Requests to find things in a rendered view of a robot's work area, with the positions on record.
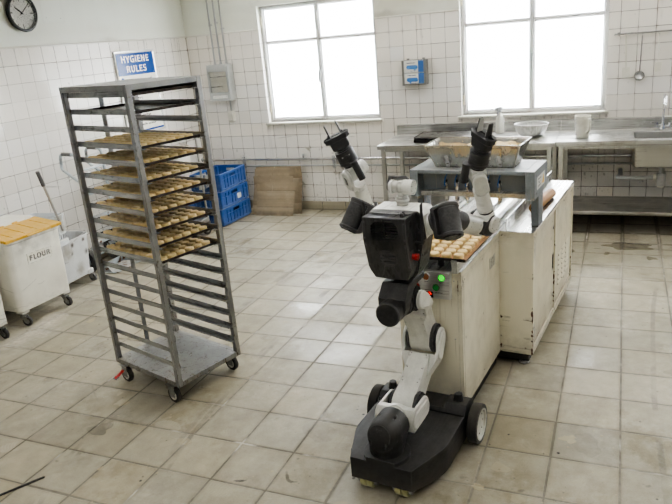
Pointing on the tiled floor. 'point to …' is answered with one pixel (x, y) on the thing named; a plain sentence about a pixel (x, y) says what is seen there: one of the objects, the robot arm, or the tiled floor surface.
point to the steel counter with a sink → (642, 138)
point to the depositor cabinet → (533, 272)
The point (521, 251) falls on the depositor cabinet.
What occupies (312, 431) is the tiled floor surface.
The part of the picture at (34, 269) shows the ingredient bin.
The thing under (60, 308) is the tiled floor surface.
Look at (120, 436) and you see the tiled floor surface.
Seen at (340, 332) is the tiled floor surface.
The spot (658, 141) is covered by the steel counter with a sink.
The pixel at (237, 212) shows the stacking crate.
